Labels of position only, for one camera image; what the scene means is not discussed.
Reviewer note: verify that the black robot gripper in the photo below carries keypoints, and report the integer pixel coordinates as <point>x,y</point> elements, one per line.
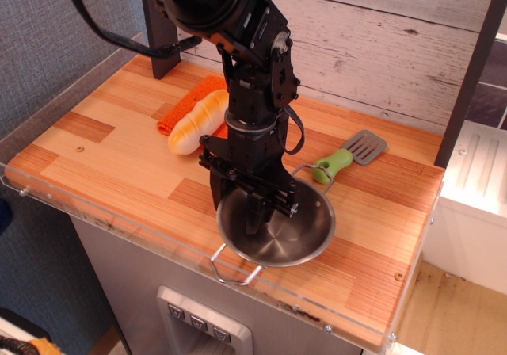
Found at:
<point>250,158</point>

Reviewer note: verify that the stainless steel two-handled pot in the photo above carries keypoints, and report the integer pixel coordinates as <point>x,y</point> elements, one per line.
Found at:
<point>283,241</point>

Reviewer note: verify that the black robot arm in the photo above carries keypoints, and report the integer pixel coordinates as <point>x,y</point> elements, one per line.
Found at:
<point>253,39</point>

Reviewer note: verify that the orange woven towel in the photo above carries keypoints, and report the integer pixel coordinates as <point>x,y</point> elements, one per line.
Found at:
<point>170,113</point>

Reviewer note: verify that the toy bread loaf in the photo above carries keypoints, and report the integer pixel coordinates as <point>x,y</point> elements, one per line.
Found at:
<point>206,118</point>

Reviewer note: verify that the silver dispenser button panel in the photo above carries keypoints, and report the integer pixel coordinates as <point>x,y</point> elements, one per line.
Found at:
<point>191,326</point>

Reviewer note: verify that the grey toy fridge cabinet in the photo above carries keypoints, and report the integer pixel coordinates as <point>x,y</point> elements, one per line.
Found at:
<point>130,274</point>

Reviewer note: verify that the green and grey toy spatula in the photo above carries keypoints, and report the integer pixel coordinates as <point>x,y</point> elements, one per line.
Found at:
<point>362,148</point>

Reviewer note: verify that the clear acrylic front guard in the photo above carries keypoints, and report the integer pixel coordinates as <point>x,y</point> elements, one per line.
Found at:
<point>332,285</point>

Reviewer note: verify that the white toy sink unit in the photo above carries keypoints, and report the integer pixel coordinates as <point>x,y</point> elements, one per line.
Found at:
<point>467,236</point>

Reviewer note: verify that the yellow object bottom left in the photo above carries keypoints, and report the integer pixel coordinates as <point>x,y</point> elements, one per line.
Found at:
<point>45,347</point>

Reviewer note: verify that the dark left shelf post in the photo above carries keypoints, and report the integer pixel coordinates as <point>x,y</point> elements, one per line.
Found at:
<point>161,33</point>

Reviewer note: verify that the dark shelf post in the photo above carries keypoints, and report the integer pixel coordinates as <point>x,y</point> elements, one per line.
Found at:
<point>475,68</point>
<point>161,33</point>

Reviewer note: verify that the dark right shelf post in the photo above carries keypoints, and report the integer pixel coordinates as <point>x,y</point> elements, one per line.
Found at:
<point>475,68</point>

